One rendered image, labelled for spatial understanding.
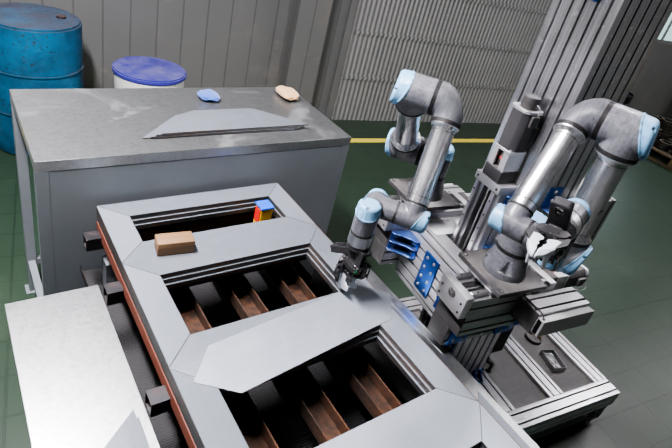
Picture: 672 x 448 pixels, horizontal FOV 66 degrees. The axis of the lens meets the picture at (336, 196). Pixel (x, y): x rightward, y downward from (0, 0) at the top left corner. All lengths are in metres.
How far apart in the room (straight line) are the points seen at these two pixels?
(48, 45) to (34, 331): 2.37
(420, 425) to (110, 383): 0.84
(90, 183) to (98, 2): 2.68
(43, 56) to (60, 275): 1.91
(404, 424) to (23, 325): 1.12
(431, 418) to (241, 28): 3.86
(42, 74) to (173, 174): 1.92
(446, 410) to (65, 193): 1.43
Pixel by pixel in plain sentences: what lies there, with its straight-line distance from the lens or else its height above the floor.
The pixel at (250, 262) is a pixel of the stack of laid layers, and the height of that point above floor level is 0.84.
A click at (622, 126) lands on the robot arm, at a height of 1.64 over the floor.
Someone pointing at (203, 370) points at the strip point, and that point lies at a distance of 1.48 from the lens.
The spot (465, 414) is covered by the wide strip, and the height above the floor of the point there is 0.87.
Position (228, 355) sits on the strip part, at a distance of 1.52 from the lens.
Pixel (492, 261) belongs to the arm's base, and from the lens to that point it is 1.83.
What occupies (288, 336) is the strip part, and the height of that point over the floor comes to 0.87.
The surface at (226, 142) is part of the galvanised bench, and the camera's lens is 2.16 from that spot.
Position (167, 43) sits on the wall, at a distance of 4.68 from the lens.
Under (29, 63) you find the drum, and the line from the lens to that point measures 3.84.
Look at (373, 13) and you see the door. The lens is 5.20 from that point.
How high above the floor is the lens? 2.01
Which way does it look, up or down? 30 degrees down
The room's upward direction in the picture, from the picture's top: 15 degrees clockwise
